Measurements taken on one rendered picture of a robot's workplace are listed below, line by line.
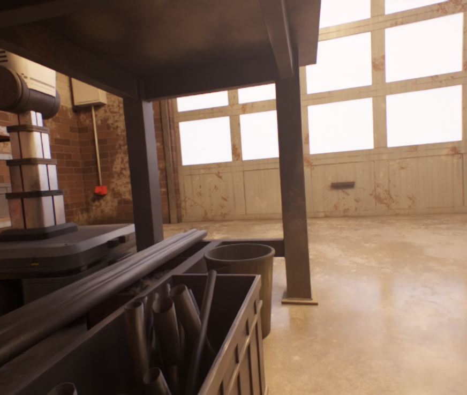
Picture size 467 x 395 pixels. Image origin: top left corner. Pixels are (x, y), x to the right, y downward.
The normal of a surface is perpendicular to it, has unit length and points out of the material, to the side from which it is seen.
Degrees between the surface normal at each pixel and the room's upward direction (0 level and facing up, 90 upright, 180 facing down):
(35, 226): 90
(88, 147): 90
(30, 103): 132
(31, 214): 90
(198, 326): 85
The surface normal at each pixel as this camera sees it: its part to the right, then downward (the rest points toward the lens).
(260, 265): 0.56, 0.11
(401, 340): -0.07, -1.00
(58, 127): 0.96, -0.05
